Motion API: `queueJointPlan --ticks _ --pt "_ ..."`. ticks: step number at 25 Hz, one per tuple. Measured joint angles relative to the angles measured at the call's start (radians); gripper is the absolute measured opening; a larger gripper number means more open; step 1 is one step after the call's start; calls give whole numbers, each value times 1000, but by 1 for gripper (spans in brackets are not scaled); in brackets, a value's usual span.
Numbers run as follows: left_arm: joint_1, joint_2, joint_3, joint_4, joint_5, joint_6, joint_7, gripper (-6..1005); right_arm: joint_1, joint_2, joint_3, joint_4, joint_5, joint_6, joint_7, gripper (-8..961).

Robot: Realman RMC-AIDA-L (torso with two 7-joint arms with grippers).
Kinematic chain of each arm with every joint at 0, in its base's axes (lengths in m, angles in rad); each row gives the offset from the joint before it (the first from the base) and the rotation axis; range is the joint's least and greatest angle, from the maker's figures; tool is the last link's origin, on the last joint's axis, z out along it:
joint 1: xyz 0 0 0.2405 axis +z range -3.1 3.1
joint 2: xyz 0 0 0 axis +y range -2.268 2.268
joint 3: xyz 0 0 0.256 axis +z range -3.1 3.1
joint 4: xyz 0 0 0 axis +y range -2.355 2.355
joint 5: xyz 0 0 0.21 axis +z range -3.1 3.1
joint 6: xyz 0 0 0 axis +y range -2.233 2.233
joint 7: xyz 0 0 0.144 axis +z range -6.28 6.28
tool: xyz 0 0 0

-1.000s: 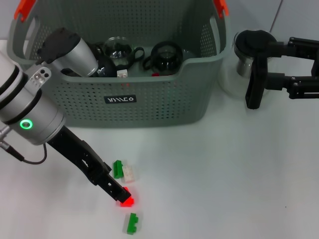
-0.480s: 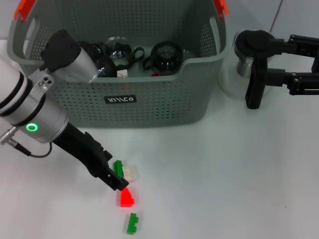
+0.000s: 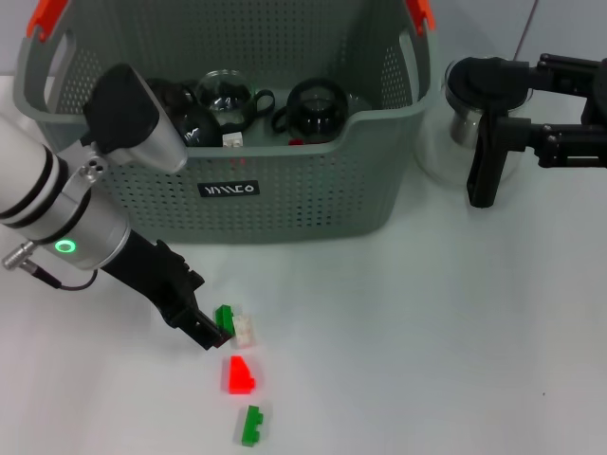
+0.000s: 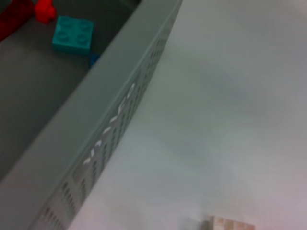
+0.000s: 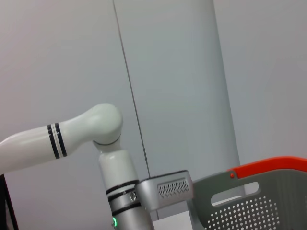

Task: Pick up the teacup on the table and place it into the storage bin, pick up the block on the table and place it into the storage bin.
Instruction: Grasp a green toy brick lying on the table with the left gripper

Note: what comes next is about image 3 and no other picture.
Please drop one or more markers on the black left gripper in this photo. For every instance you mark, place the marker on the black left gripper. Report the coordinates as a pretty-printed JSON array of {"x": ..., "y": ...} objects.
[{"x": 152, "y": 275}]

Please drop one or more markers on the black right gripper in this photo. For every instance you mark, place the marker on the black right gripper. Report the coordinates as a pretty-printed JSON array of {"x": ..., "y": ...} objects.
[{"x": 596, "y": 90}]

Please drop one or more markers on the dark green toy brick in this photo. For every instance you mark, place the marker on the dark green toy brick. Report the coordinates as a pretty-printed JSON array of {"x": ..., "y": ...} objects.
[{"x": 224, "y": 316}]

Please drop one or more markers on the small clear toy brick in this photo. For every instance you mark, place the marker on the small clear toy brick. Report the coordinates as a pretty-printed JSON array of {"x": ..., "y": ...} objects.
[{"x": 245, "y": 329}]

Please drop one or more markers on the bright orange-red toy brick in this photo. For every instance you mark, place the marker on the bright orange-red toy brick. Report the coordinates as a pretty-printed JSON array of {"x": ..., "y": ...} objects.
[{"x": 241, "y": 376}]

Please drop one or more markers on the glass carafe with black lid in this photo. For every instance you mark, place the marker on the glass carafe with black lid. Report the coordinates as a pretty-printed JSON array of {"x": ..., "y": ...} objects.
[{"x": 483, "y": 156}]

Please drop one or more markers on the green stepped toy brick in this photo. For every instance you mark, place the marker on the green stepped toy brick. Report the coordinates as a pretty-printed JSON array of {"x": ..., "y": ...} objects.
[{"x": 250, "y": 426}]

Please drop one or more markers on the large clear toy brick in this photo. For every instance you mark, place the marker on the large clear toy brick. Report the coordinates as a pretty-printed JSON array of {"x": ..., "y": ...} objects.
[{"x": 233, "y": 140}]

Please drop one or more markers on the glass teacup with black base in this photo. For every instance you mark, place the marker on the glass teacup with black base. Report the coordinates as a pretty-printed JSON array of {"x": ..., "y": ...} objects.
[
  {"x": 199, "y": 130},
  {"x": 315, "y": 118},
  {"x": 223, "y": 95}
]

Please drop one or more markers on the metal connector on left arm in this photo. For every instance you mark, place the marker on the metal connector on left arm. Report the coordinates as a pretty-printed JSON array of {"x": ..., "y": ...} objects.
[{"x": 18, "y": 256}]

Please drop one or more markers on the grey perforated storage basket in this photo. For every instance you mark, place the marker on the grey perforated storage basket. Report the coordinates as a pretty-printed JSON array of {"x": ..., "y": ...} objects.
[{"x": 308, "y": 199}]

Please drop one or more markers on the dark clay teapot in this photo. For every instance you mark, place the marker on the dark clay teapot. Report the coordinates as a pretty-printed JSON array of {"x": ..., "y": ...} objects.
[{"x": 168, "y": 97}]

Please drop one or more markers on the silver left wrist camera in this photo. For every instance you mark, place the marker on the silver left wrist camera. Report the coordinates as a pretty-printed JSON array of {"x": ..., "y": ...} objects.
[{"x": 128, "y": 114}]

